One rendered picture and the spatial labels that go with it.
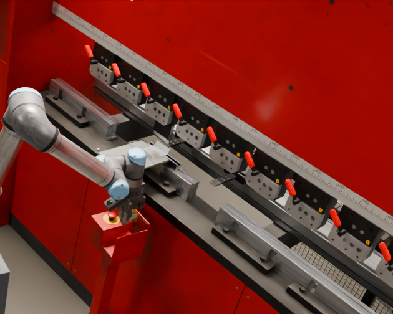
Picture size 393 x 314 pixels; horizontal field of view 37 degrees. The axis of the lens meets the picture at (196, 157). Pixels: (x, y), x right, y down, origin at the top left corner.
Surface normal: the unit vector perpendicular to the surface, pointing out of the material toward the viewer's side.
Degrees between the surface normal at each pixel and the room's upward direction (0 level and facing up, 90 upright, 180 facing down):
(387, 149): 90
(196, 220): 0
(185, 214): 0
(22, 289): 0
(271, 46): 90
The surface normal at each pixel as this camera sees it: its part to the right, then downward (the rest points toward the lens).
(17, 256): 0.25, -0.84
